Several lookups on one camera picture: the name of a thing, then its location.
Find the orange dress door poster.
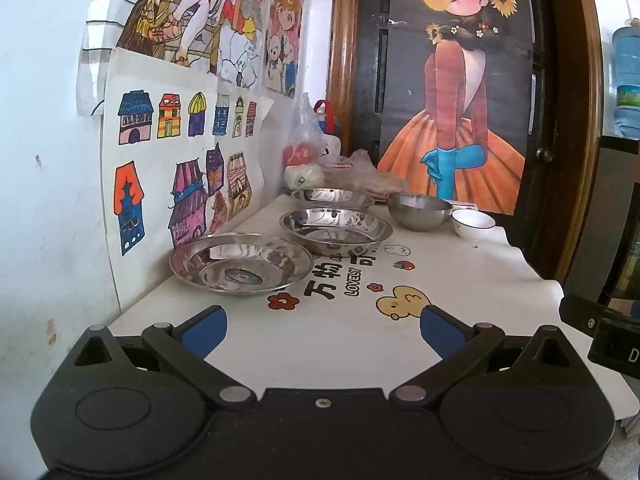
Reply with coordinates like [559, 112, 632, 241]
[377, 0, 534, 216]

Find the steel bowl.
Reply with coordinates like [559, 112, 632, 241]
[386, 191, 454, 233]

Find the white bowl with red rim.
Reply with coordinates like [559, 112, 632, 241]
[451, 209, 496, 242]

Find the clear water bottle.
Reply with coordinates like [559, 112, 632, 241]
[610, 19, 640, 141]

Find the plastic bag of tomatoes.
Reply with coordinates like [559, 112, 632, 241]
[282, 92, 332, 169]

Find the girl and dog wall drawing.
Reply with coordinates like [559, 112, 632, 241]
[262, 0, 307, 99]

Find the house drawings wall poster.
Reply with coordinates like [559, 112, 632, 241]
[101, 47, 275, 312]

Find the dark door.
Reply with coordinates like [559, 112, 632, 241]
[352, 0, 557, 248]

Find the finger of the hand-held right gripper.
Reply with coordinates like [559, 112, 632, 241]
[558, 292, 613, 335]

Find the fireplace wall drawing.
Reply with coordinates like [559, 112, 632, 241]
[217, 0, 275, 90]

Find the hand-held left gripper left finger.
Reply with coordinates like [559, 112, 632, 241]
[74, 304, 257, 407]

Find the white printed table cover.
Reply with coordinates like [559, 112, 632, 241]
[107, 192, 640, 424]

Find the white jug with red handle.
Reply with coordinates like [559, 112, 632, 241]
[312, 99, 344, 159]

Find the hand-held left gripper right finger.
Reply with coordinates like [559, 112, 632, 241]
[389, 304, 576, 407]

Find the clear plastic bag of food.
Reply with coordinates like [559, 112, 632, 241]
[320, 148, 410, 199]

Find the seated figure wall drawing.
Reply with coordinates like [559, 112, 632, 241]
[75, 0, 232, 117]

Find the grey appliance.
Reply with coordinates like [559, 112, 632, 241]
[569, 134, 640, 318]

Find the steel plate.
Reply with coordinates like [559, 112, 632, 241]
[169, 232, 315, 300]
[290, 187, 376, 214]
[279, 208, 395, 257]

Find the white packet with green mark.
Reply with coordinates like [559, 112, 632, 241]
[284, 162, 327, 192]

